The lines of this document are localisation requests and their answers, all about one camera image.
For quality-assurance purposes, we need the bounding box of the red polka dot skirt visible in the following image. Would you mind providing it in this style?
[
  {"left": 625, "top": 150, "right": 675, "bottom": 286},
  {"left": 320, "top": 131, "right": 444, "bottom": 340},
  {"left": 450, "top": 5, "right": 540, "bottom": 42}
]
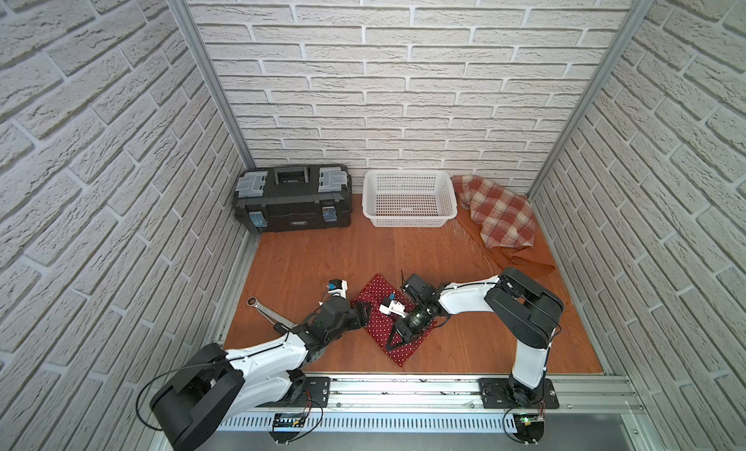
[{"left": 356, "top": 273, "right": 431, "bottom": 367}]

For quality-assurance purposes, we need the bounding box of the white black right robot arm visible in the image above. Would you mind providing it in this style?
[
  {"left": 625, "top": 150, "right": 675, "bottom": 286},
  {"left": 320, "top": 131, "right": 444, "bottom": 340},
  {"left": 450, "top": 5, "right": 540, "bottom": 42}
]
[{"left": 379, "top": 268, "right": 565, "bottom": 404}]

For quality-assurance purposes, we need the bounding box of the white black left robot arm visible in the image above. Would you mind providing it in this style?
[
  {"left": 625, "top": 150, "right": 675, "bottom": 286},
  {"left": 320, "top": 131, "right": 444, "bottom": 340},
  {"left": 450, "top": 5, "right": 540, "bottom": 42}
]
[{"left": 135, "top": 290, "right": 371, "bottom": 450}]

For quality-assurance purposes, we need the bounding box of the silver wrench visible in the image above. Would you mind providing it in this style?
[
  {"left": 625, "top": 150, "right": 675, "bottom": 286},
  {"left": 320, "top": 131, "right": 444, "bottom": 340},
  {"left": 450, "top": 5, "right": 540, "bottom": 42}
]
[{"left": 246, "top": 297, "right": 296, "bottom": 334}]

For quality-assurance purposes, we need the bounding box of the orange brown skirt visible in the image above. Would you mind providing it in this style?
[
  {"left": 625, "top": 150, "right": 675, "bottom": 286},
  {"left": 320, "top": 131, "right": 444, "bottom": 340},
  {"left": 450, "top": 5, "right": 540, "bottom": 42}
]
[{"left": 457, "top": 208, "right": 557, "bottom": 280}]

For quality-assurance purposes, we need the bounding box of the white plastic basket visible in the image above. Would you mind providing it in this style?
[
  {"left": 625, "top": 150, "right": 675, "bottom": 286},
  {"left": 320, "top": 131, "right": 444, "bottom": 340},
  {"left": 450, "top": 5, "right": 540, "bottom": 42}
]
[{"left": 363, "top": 169, "right": 458, "bottom": 228}]

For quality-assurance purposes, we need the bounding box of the red plaid skirt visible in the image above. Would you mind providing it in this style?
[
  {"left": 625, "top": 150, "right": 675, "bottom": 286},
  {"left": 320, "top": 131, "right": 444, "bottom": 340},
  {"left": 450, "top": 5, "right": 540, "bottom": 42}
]
[{"left": 451, "top": 175, "right": 536, "bottom": 249}]

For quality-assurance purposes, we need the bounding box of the left controller board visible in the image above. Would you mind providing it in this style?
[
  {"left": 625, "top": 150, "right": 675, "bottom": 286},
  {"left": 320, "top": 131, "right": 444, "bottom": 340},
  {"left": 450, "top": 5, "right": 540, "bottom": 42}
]
[{"left": 269, "top": 412, "right": 308, "bottom": 444}]

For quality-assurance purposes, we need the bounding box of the controller board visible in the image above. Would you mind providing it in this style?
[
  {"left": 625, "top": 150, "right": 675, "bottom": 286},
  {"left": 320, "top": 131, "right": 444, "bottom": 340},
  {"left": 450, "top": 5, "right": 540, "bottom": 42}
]
[
  {"left": 269, "top": 412, "right": 308, "bottom": 444},
  {"left": 512, "top": 414, "right": 546, "bottom": 446}
]

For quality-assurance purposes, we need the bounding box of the black plastic toolbox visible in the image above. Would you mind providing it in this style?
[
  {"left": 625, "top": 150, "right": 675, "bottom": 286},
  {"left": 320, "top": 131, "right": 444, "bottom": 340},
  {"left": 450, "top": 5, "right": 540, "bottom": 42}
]
[{"left": 232, "top": 165, "right": 353, "bottom": 235}]

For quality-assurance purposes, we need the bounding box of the right controller board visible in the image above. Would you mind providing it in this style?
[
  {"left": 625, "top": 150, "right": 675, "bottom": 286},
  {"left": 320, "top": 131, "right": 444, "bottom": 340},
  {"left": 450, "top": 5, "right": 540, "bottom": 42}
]
[{"left": 512, "top": 414, "right": 546, "bottom": 446}]

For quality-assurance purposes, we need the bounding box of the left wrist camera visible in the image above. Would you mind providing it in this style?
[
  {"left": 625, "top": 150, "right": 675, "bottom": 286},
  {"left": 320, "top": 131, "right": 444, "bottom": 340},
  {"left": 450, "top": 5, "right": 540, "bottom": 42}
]
[{"left": 328, "top": 279, "right": 348, "bottom": 299}]

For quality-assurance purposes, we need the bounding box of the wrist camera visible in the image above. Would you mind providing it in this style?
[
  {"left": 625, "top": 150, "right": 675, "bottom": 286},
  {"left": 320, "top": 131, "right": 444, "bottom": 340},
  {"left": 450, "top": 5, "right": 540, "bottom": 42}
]
[
  {"left": 328, "top": 279, "right": 348, "bottom": 299},
  {"left": 379, "top": 294, "right": 409, "bottom": 318}
]

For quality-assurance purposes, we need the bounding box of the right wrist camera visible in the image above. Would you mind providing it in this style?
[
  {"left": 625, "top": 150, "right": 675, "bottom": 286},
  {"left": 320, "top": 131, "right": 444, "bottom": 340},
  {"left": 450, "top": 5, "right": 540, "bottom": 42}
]
[{"left": 379, "top": 294, "right": 409, "bottom": 318}]

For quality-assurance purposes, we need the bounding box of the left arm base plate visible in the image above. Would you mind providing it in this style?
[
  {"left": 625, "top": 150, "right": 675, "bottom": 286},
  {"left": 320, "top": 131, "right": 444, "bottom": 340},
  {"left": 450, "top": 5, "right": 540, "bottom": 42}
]
[{"left": 275, "top": 376, "right": 331, "bottom": 407}]

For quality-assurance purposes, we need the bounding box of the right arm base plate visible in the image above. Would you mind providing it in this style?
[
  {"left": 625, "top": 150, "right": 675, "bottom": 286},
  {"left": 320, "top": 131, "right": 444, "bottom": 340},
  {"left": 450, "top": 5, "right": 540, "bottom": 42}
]
[{"left": 477, "top": 376, "right": 560, "bottom": 409}]

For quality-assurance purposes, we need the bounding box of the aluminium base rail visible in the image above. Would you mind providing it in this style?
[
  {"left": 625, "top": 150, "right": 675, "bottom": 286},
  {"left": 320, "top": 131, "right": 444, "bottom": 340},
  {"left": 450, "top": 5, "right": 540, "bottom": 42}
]
[{"left": 223, "top": 373, "right": 646, "bottom": 419}]

